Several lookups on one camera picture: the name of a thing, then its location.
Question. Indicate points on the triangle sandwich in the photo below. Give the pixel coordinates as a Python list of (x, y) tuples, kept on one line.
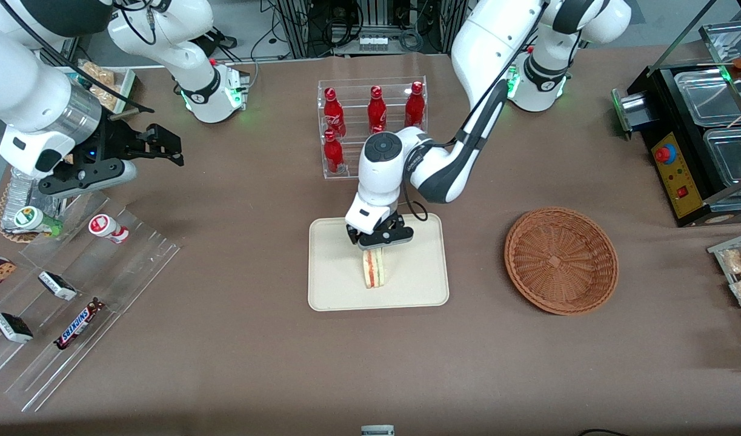
[(374, 269)]

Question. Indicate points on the grey metal side drawer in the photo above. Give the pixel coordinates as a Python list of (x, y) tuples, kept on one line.
[(629, 110)]

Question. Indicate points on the black food warmer yellow panel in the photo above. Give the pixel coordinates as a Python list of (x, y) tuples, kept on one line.
[(679, 175)]

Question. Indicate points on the grey white device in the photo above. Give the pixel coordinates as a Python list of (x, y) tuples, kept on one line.
[(377, 430)]

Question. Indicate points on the green capped drink bottle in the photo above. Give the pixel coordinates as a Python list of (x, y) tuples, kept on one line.
[(32, 219)]

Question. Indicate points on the red white yogurt bottle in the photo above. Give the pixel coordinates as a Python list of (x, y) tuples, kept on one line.
[(108, 228)]

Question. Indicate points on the clear plastic water bottle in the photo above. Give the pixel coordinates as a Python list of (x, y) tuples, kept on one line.
[(25, 189)]

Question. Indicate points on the cream plastic serving tray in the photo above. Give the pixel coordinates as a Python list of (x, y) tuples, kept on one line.
[(418, 278)]

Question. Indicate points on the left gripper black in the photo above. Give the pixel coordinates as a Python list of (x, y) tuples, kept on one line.
[(394, 225)]

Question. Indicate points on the black white snack bar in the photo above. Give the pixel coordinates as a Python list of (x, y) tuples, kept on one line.
[(14, 327), (57, 286)]

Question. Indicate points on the brown bread loaf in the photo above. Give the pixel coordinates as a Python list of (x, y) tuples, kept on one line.
[(99, 75)]

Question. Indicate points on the brown woven wicker basket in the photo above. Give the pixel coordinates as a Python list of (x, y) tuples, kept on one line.
[(561, 260)]

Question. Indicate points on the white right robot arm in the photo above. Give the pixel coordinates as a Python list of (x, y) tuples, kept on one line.
[(31, 79)]

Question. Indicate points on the snickers chocolate bar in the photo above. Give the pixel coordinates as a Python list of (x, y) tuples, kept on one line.
[(79, 324)]

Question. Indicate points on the white power strip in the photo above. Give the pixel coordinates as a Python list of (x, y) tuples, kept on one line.
[(373, 42)]

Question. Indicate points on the white bread crate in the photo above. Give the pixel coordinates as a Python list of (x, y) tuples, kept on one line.
[(125, 85)]

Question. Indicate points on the small woven coaster basket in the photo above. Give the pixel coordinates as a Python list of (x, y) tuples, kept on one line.
[(8, 234)]

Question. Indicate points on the clear acrylic stepped display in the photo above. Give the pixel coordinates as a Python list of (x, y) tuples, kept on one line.
[(103, 272)]

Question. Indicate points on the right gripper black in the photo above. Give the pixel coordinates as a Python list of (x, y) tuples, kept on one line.
[(114, 139)]

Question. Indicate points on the clear acrylic bottle rack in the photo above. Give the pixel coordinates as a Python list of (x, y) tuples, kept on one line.
[(352, 91)]

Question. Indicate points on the steel shelf tray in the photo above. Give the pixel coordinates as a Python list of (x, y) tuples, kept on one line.
[(731, 39)]

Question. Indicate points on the steel food pan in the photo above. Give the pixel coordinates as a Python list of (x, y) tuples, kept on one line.
[(734, 158), (703, 97)]

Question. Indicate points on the aluminium frame equipment rack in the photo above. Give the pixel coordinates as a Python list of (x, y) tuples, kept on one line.
[(322, 24)]

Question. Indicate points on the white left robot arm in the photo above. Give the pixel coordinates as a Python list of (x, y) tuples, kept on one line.
[(485, 42)]

